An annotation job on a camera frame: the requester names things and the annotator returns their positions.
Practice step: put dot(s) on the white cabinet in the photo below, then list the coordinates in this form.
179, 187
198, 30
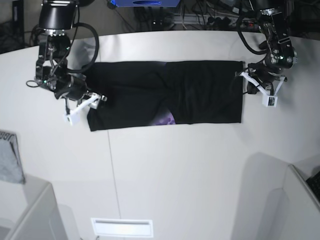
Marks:
30, 211
291, 212

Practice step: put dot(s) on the grey folded cloth bag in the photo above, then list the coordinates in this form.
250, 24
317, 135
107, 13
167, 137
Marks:
11, 169

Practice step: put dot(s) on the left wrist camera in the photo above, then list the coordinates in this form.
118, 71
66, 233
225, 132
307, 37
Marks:
269, 101

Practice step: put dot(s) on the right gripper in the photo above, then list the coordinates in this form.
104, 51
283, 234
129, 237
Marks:
75, 88

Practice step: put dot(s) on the blue box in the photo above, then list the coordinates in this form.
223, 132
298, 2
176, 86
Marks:
146, 3

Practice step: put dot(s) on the black T-shirt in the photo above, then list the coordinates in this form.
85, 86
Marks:
146, 93

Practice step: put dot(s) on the white cabinet right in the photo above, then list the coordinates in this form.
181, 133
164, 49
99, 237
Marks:
291, 212

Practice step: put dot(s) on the black keyboard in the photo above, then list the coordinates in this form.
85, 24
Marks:
314, 184

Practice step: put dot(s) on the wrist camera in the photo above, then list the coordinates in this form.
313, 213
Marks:
269, 101
71, 119

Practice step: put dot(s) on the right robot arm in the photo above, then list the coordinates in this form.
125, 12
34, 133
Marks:
51, 68

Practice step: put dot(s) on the white table slot plate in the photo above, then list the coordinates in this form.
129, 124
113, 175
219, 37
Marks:
123, 228

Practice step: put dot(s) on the white cabinet left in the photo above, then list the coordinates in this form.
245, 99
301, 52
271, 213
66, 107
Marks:
30, 211

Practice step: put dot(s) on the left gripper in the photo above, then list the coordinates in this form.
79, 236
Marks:
266, 81

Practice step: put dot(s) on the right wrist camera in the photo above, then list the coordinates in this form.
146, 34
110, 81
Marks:
71, 119

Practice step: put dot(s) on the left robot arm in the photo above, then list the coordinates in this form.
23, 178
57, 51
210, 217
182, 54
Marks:
277, 49

